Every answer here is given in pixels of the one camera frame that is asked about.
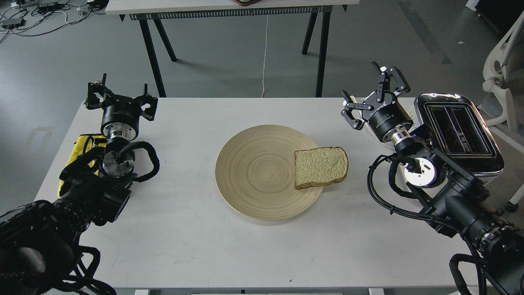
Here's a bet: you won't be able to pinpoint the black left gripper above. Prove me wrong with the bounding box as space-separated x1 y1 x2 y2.
85 73 158 138

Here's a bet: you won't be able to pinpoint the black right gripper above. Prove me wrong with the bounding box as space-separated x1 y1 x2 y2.
341 61 414 143

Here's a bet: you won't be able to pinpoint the slice of bread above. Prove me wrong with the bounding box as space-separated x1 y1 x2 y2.
294 146 349 190

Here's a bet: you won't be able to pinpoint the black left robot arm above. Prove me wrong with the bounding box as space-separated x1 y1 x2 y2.
1 77 160 295

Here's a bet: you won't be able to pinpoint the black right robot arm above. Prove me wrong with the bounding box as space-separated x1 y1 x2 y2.
341 62 523 295

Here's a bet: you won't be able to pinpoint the white chrome toaster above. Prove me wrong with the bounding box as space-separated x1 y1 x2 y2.
390 93 505 178

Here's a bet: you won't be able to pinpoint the yellow cloth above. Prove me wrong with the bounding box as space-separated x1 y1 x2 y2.
57 133 107 198

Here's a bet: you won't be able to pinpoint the white background table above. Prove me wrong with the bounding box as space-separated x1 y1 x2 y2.
104 0 359 98

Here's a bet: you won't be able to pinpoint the white office chair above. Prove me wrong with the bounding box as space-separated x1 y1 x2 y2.
482 11 524 213

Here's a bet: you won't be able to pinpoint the round wooden plate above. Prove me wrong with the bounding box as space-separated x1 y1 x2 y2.
215 125 323 222

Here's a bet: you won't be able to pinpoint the floor cables and power strips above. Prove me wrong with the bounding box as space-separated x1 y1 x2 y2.
0 0 109 44

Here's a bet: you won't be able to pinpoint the thin white hanging cable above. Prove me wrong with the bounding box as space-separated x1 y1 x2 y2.
261 15 269 98

